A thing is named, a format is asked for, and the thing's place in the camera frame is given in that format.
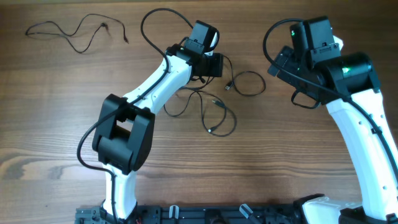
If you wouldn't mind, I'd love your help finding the black usb cable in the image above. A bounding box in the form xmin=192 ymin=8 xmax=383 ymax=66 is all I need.
xmin=221 ymin=54 xmax=267 ymax=97
xmin=162 ymin=76 xmax=238 ymax=138

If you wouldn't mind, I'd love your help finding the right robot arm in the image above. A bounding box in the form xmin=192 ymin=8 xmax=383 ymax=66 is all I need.
xmin=268 ymin=16 xmax=397 ymax=223

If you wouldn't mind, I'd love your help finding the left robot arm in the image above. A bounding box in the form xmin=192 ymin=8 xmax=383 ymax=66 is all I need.
xmin=92 ymin=21 xmax=223 ymax=223

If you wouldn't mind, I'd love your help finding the right camera cable black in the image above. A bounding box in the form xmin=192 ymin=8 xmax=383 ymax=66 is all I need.
xmin=262 ymin=16 xmax=397 ymax=180

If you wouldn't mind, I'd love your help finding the camera cable black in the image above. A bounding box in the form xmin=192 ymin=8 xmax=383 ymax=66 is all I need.
xmin=76 ymin=7 xmax=195 ymax=224
xmin=262 ymin=16 xmax=397 ymax=180

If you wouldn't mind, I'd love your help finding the left camera cable black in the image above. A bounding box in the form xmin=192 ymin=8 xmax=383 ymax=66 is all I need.
xmin=76 ymin=7 xmax=195 ymax=224

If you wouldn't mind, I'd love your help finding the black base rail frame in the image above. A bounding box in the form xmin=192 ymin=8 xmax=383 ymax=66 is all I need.
xmin=74 ymin=203 xmax=312 ymax=224

